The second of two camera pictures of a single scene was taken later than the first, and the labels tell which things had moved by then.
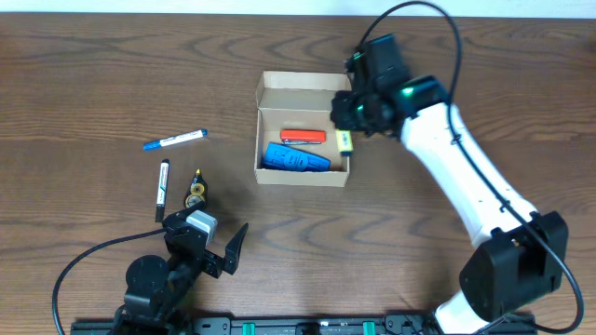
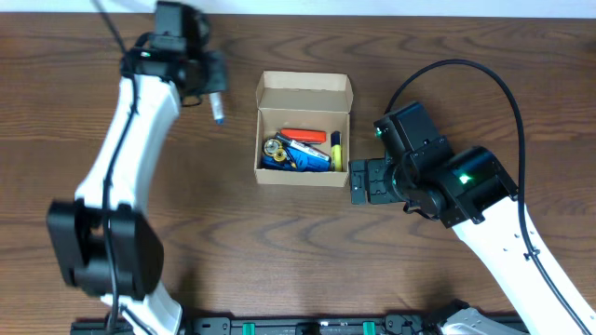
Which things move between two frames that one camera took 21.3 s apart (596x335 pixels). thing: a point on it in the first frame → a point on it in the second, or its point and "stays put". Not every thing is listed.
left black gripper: [205, 251] → [214, 74]
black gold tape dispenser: [197, 192] → [272, 146]
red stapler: [303, 136] stays put
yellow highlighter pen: [345, 142] → [336, 151]
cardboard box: [299, 100] stays put
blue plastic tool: [292, 158] stays put
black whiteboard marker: [162, 191] → [303, 147]
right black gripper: [345, 114] → [366, 181]
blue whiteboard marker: [174, 140] → [216, 103]
